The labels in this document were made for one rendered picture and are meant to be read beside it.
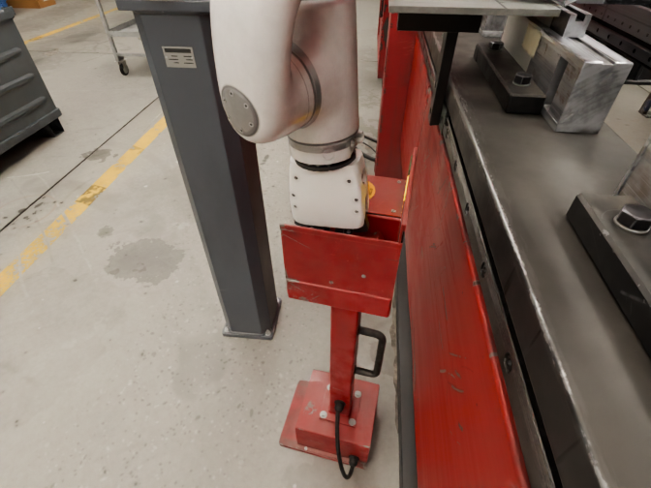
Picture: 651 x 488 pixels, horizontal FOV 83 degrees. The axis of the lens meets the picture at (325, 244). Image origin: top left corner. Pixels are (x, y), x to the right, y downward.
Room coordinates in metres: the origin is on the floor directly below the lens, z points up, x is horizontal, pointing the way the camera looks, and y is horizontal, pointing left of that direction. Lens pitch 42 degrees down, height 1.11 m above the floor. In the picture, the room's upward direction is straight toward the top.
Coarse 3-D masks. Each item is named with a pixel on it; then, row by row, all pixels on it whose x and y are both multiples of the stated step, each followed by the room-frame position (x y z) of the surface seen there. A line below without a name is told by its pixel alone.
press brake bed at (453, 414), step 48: (432, 144) 0.78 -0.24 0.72; (432, 192) 0.67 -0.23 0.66; (432, 240) 0.56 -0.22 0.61; (480, 240) 0.34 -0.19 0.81; (432, 288) 0.47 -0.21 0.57; (480, 288) 0.30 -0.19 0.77; (432, 336) 0.39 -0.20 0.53; (480, 336) 0.24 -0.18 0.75; (432, 384) 0.31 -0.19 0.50; (480, 384) 0.20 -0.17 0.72; (528, 384) 0.15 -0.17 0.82; (432, 432) 0.25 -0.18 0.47; (480, 432) 0.16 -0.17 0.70; (528, 432) 0.12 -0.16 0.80; (432, 480) 0.18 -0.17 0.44; (480, 480) 0.12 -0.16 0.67; (528, 480) 0.09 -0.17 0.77
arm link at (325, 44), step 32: (320, 0) 0.38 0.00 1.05; (352, 0) 0.40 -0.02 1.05; (320, 32) 0.37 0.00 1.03; (352, 32) 0.39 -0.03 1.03; (320, 64) 0.36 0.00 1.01; (352, 64) 0.39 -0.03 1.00; (320, 96) 0.35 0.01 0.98; (352, 96) 0.39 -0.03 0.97; (320, 128) 0.37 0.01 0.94; (352, 128) 0.38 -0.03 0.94
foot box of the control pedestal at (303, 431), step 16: (304, 384) 0.57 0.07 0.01; (320, 384) 0.51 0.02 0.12; (368, 384) 0.51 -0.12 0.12; (304, 400) 0.47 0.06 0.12; (320, 400) 0.46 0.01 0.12; (368, 400) 0.46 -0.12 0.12; (288, 416) 0.47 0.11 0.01; (304, 416) 0.42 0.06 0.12; (368, 416) 0.42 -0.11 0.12; (288, 432) 0.42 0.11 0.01; (304, 432) 0.39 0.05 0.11; (320, 432) 0.38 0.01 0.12; (352, 432) 0.38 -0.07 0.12; (368, 432) 0.38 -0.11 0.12; (304, 448) 0.38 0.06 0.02; (320, 448) 0.38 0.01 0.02; (352, 448) 0.35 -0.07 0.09; (368, 448) 0.34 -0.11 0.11
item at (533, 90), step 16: (480, 48) 0.83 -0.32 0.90; (480, 64) 0.79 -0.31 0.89; (496, 64) 0.72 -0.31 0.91; (512, 64) 0.72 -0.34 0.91; (496, 80) 0.66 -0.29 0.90; (512, 80) 0.63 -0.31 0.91; (496, 96) 0.64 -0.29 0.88; (512, 96) 0.57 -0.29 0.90; (528, 96) 0.57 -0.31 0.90; (544, 96) 0.57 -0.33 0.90; (512, 112) 0.57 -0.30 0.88; (528, 112) 0.57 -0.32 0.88
